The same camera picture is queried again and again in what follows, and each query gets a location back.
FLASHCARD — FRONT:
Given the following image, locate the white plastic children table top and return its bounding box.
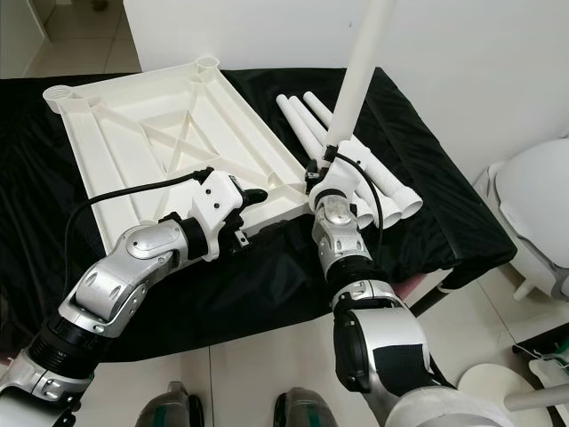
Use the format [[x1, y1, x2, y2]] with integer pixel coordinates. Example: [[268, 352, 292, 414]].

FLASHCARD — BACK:
[[43, 55, 308, 259]]

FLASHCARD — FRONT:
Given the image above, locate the dark metal table leg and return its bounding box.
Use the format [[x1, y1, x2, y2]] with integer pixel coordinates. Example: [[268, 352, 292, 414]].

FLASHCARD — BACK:
[[409, 283, 454, 317]]

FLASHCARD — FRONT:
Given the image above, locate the grey green left robot leg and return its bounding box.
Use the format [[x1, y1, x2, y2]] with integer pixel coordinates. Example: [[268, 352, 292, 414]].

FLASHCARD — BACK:
[[138, 381, 205, 427]]

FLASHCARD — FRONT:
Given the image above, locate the grey green robot leg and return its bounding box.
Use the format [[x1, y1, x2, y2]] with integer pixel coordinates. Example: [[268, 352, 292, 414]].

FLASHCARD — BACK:
[[138, 381, 205, 427], [274, 389, 339, 427]]

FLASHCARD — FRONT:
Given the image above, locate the grey green right robot leg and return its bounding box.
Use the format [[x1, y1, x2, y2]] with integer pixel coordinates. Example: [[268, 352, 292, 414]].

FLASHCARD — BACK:
[[274, 389, 339, 427]]

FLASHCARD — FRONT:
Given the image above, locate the white domed appliance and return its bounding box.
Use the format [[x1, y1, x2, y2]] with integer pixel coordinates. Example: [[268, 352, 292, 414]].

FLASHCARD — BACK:
[[473, 135, 569, 302]]

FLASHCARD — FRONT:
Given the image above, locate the white floor fan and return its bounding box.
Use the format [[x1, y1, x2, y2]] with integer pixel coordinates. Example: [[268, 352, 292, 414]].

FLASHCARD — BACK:
[[458, 360, 569, 415]]

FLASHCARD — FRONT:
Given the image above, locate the white green plastic package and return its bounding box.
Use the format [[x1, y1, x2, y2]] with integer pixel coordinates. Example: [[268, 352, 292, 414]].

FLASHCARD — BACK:
[[511, 342, 569, 385]]

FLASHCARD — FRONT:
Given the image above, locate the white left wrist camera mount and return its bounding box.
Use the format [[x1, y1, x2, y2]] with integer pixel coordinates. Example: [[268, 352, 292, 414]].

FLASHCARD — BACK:
[[197, 169, 254, 259]]

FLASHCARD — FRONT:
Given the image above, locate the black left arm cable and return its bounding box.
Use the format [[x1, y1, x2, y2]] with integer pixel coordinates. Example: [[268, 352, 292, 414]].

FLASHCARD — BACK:
[[64, 167, 214, 294]]

